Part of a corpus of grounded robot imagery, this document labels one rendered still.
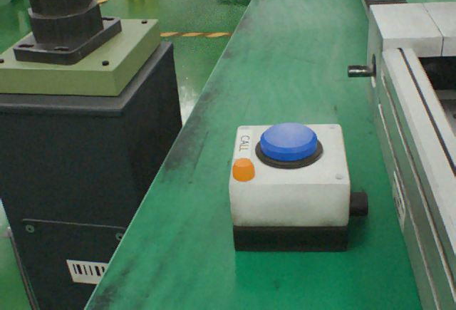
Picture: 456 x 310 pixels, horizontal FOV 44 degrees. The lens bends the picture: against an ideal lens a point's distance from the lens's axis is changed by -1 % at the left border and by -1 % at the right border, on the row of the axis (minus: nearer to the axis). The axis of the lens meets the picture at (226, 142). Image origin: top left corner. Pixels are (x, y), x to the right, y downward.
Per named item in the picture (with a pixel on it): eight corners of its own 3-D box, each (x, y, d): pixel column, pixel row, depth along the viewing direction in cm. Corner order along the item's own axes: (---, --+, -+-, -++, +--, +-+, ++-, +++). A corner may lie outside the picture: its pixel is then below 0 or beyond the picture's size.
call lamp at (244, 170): (234, 169, 39) (232, 154, 38) (255, 168, 39) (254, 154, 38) (231, 182, 38) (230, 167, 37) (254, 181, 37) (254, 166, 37)
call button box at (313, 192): (241, 186, 47) (236, 120, 44) (360, 185, 46) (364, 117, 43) (234, 252, 40) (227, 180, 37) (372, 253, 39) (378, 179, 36)
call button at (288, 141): (261, 143, 43) (261, 120, 41) (315, 142, 42) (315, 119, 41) (259, 174, 39) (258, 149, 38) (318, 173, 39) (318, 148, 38)
